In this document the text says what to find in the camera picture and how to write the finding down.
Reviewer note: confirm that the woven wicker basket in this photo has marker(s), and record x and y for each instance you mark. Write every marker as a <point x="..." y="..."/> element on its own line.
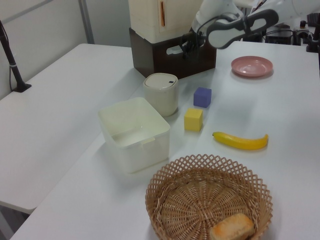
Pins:
<point x="205" y="197"/>

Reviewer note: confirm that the pink round plate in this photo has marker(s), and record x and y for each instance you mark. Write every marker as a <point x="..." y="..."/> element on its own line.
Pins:
<point x="251" y="65"/>

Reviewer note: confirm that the cream open plastic bin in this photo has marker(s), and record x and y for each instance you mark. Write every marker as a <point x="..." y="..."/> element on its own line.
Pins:
<point x="136" y="136"/>

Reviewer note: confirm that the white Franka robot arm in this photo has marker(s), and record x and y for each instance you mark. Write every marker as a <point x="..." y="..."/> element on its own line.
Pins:
<point x="240" y="22"/>

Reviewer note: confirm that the black camera stand pole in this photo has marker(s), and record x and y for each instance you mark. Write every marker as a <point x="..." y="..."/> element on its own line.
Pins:
<point x="12" y="65"/>

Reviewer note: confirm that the orange tape strip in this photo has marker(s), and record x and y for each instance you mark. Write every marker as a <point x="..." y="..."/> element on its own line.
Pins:
<point x="162" y="13"/>

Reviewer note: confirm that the yellow cube block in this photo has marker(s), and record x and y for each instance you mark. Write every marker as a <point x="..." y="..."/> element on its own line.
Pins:
<point x="193" y="120"/>

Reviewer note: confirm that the grey metal frame post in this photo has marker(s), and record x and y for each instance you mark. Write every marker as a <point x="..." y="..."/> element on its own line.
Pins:
<point x="87" y="21"/>

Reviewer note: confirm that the yellow toy banana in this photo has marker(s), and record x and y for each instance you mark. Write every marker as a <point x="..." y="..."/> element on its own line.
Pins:
<point x="241" y="141"/>

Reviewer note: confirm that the dark wood drawer cabinet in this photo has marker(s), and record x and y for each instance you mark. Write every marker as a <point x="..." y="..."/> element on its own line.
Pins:
<point x="142" y="55"/>

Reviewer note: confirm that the purple cube block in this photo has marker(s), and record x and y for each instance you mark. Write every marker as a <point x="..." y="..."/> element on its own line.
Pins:
<point x="202" y="97"/>

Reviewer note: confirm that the toy bread piece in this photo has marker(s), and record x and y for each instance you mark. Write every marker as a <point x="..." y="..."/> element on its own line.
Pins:
<point x="232" y="227"/>

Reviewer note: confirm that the black desk clamp mount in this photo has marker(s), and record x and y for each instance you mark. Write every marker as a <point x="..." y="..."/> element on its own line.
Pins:
<point x="312" y="42"/>

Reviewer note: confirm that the beige small lidded trash can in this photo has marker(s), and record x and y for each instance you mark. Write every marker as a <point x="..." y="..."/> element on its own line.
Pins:
<point x="162" y="93"/>

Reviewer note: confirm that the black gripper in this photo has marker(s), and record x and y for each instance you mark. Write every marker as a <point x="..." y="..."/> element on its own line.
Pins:
<point x="192" y="40"/>

